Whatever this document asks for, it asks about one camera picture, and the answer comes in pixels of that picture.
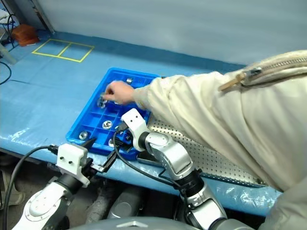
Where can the cream zippered jacket torso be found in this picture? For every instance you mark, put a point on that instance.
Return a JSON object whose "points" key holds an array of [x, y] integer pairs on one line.
{"points": [[283, 100]]}

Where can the metal frame post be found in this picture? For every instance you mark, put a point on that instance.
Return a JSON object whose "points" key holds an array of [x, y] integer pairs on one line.
{"points": [[45, 16]]}

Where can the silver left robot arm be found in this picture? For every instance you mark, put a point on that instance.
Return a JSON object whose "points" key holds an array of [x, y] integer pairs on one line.
{"points": [[40, 206]]}

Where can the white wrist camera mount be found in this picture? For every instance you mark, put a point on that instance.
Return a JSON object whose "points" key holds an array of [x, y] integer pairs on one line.
{"points": [[72, 158], [134, 122]]}

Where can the grey rounded shape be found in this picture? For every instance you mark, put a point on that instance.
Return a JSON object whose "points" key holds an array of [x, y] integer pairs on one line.
{"points": [[124, 206]]}

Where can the grey slanted post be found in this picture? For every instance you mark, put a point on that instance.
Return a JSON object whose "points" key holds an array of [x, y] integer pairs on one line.
{"points": [[7, 55]]}

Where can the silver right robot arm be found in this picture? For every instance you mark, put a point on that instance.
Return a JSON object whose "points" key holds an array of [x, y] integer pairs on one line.
{"points": [[172, 155]]}

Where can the grey rough tube shape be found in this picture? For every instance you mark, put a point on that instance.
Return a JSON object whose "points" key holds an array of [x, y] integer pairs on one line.
{"points": [[98, 206]]}

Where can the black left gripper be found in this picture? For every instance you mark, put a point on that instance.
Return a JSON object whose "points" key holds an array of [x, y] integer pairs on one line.
{"points": [[88, 169]]}

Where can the blue compartment tray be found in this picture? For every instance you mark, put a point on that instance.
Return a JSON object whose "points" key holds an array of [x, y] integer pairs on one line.
{"points": [[91, 119]]}

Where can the blue plastic table cover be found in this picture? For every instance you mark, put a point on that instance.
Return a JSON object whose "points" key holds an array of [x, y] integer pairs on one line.
{"points": [[60, 91]]}

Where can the person's bare hand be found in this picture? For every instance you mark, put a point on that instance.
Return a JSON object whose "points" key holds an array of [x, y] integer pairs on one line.
{"points": [[121, 92]]}

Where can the cream jacket sleeve arm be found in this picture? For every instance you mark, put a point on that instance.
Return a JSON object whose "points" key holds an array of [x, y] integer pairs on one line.
{"points": [[182, 103]]}

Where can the metal motor rotor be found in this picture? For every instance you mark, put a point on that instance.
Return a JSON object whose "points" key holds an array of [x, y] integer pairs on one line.
{"points": [[101, 102], [107, 124], [83, 135], [111, 142], [129, 80]]}

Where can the orange brown block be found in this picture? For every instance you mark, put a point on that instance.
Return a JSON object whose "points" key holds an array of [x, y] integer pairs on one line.
{"points": [[24, 34]]}

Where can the perforated metal plate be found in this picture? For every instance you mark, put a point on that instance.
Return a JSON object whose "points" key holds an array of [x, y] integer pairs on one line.
{"points": [[216, 165]]}

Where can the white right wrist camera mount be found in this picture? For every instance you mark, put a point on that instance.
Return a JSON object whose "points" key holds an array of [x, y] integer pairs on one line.
{"points": [[134, 122]]}

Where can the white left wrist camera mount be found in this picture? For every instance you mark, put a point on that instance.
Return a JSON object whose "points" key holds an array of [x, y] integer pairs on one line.
{"points": [[72, 158]]}

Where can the grey robot torso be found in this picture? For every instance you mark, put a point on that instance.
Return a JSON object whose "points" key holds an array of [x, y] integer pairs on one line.
{"points": [[134, 224]]}

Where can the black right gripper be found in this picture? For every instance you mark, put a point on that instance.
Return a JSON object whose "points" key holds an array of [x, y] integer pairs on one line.
{"points": [[126, 145]]}

